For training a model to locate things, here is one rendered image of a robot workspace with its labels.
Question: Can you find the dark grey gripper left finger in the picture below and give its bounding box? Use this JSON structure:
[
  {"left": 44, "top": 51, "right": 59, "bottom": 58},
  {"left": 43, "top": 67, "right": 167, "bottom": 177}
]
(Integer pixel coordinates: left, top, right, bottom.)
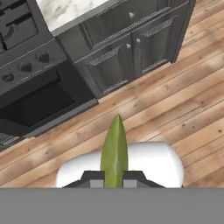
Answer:
[{"left": 62, "top": 170, "right": 106, "bottom": 189}]

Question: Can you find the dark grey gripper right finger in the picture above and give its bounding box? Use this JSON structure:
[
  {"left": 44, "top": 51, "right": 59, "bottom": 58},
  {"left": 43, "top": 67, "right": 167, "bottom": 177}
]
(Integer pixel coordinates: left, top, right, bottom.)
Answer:
[{"left": 122, "top": 170, "right": 166, "bottom": 189}]

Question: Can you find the green lemon wedge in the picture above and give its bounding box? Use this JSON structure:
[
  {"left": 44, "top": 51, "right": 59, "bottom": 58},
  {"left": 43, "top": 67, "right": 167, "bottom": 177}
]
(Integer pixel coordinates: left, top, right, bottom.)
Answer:
[{"left": 99, "top": 113, "right": 130, "bottom": 189}]

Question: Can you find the white rounded object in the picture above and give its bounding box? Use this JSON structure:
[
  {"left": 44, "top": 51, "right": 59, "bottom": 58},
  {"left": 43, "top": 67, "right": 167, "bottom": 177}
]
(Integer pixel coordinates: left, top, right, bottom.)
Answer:
[{"left": 54, "top": 141, "right": 186, "bottom": 189}]

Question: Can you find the black oven door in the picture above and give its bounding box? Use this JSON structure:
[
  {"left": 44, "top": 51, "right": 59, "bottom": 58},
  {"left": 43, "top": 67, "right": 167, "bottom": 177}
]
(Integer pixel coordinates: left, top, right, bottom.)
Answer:
[{"left": 0, "top": 60, "right": 99, "bottom": 138}]

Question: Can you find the dark grey cupboard door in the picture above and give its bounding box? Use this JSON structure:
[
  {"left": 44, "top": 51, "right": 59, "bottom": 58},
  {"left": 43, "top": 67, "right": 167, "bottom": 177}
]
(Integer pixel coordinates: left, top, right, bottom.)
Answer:
[
  {"left": 73, "top": 34, "right": 137, "bottom": 99},
  {"left": 130, "top": 14, "right": 179, "bottom": 79}
]

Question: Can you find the black stove knob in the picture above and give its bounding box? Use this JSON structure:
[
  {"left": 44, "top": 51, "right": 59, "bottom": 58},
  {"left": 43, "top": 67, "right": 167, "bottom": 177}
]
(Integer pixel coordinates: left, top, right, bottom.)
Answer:
[
  {"left": 37, "top": 52, "right": 51, "bottom": 64},
  {"left": 18, "top": 61, "right": 33, "bottom": 74},
  {"left": 1, "top": 72, "right": 16, "bottom": 83}
]

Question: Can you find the black stove with oven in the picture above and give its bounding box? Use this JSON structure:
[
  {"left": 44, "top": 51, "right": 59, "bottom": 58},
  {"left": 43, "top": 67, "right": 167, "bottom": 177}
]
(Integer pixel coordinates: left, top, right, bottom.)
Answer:
[{"left": 0, "top": 0, "right": 99, "bottom": 138}]

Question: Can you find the dark grey drawer front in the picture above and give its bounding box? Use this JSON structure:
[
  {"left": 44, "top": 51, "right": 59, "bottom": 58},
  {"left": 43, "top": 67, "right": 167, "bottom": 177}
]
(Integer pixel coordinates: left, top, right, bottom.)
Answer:
[{"left": 80, "top": 0, "right": 173, "bottom": 50}]

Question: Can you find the dark grey cupboard unit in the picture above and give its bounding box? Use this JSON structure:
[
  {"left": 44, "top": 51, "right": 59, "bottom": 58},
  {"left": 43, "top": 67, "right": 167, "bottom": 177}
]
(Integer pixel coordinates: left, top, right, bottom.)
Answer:
[{"left": 52, "top": 0, "right": 197, "bottom": 100}]

